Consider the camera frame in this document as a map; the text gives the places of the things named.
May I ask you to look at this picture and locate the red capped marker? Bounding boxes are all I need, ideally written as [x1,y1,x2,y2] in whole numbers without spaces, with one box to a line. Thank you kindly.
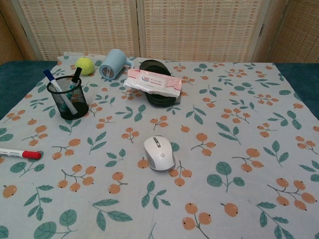
[0,148,42,160]

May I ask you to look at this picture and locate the black mesh pen holder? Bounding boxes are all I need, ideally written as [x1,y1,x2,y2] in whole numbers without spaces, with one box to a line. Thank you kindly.
[46,75,90,120]

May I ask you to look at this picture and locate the black capped marker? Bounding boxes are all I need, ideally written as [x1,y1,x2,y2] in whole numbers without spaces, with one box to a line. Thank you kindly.
[61,67,83,113]

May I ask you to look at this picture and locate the blue capped marker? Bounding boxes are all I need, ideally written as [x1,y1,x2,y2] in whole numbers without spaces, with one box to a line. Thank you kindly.
[43,69,77,115]

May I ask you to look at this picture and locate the pink wet wipes pack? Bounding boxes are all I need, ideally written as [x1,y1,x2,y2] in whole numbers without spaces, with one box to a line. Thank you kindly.
[123,69,183,98]

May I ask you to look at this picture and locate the black slipper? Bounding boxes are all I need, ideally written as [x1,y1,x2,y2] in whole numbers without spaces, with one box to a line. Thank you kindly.
[139,59,181,108]

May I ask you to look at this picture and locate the light blue plastic mug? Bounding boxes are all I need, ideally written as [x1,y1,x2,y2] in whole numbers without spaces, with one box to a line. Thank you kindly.
[99,48,135,80]

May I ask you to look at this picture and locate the floral print tablecloth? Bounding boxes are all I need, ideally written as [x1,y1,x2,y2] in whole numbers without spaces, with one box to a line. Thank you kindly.
[0,51,319,239]

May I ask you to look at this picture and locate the yellow-green tennis ball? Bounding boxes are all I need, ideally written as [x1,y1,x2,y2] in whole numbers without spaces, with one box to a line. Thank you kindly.
[75,56,96,76]

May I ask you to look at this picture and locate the woven bamboo folding screen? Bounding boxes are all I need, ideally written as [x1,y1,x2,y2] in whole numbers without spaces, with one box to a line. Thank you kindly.
[0,0,319,63]

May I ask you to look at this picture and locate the white wireless mouse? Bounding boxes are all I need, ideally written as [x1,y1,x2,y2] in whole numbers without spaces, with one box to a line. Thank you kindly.
[144,135,176,171]

